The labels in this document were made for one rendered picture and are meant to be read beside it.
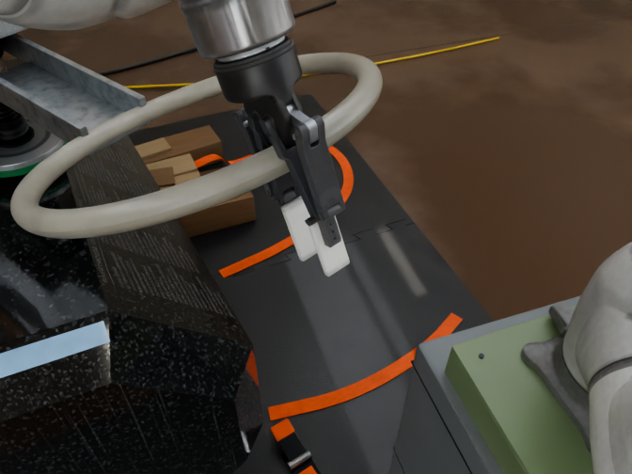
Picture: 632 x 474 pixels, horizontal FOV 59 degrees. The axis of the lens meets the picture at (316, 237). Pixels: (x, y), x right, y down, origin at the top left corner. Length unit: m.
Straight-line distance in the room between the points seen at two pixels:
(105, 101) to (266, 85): 0.59
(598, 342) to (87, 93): 0.89
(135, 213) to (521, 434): 0.59
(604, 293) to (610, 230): 1.89
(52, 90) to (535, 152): 2.32
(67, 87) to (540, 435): 0.96
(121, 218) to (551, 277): 1.95
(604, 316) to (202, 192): 0.48
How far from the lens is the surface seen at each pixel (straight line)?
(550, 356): 0.90
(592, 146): 3.11
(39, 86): 1.16
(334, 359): 1.89
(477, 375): 0.88
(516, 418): 0.86
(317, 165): 0.50
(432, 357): 0.97
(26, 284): 1.12
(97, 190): 1.36
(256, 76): 0.49
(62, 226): 0.60
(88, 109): 1.04
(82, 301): 1.05
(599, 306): 0.75
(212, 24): 0.48
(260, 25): 0.48
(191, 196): 0.52
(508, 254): 2.35
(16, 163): 1.33
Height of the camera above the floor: 1.59
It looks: 44 degrees down
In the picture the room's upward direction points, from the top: straight up
